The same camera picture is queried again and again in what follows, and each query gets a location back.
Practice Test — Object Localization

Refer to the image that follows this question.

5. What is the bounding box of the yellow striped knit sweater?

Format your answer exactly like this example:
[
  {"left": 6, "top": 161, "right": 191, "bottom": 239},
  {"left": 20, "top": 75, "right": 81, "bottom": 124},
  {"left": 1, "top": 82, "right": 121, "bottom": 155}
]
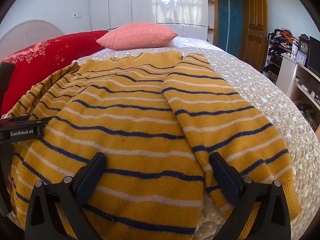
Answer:
[{"left": 8, "top": 51, "right": 301, "bottom": 239}]

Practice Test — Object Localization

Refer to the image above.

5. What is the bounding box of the pile of clothes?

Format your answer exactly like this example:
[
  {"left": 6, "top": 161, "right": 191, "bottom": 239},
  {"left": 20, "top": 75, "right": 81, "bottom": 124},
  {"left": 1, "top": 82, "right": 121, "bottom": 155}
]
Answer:
[{"left": 269, "top": 28, "right": 298, "bottom": 47}]

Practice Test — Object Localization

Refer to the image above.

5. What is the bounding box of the red embroidered pillow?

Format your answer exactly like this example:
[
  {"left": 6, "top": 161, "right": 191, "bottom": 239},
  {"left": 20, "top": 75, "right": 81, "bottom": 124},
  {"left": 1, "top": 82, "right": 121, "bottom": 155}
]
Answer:
[{"left": 1, "top": 30, "right": 107, "bottom": 115}]

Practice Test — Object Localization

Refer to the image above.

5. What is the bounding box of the beige dotted quilted bedspread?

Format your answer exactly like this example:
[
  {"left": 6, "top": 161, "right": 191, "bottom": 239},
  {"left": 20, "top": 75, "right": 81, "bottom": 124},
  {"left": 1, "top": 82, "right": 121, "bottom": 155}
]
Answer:
[{"left": 7, "top": 36, "right": 320, "bottom": 240}]

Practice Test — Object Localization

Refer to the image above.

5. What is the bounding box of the white bed headboard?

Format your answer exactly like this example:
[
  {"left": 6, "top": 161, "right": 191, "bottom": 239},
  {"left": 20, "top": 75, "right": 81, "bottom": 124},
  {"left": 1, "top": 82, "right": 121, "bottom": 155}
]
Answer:
[{"left": 1, "top": 20, "right": 64, "bottom": 60}]

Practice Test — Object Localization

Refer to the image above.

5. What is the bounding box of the white shelf unit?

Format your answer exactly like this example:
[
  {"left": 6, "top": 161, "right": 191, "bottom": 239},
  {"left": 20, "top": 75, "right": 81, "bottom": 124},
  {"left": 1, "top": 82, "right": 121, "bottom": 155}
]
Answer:
[{"left": 276, "top": 54, "right": 319, "bottom": 136}]

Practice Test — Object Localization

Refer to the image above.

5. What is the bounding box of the pink knit pillow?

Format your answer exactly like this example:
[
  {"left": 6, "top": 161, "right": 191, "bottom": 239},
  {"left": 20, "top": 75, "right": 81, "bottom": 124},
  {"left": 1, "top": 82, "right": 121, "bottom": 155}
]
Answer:
[{"left": 97, "top": 23, "right": 178, "bottom": 50}]

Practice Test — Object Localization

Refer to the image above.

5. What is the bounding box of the black television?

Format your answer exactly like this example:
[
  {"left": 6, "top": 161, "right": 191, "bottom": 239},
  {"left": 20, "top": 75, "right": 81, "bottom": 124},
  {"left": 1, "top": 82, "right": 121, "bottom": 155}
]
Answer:
[{"left": 306, "top": 36, "right": 320, "bottom": 76}]

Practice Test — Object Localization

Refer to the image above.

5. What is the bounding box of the purple alarm clock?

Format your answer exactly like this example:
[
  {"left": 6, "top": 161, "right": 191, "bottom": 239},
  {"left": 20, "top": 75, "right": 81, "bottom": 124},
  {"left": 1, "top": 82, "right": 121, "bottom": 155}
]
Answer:
[{"left": 295, "top": 51, "right": 308, "bottom": 66}]

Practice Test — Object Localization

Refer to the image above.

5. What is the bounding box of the wooden door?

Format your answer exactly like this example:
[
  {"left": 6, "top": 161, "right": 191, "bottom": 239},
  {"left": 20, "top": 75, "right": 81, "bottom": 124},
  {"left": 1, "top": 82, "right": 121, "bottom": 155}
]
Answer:
[{"left": 240, "top": 0, "right": 268, "bottom": 71}]

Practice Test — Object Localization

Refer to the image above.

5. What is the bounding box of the dark mantel clock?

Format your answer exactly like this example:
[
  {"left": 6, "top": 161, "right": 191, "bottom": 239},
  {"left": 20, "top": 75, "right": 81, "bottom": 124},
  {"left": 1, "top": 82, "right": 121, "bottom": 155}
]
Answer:
[{"left": 298, "top": 34, "right": 310, "bottom": 55}]

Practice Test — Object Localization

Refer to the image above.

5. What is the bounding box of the white glossy wardrobe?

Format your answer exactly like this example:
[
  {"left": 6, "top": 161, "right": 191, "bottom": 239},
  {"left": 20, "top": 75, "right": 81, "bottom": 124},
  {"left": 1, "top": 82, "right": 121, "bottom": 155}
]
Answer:
[{"left": 89, "top": 0, "right": 214, "bottom": 43}]

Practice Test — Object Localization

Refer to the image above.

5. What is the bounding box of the teal door curtain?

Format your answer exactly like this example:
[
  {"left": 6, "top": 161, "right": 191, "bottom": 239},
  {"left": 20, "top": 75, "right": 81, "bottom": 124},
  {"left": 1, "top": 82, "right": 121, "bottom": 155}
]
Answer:
[{"left": 217, "top": 0, "right": 243, "bottom": 57}]

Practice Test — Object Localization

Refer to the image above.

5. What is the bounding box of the wall power socket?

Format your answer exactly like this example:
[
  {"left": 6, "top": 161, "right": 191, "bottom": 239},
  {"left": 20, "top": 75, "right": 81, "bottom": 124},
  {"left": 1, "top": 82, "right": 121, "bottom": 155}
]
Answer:
[{"left": 73, "top": 13, "right": 81, "bottom": 18}]

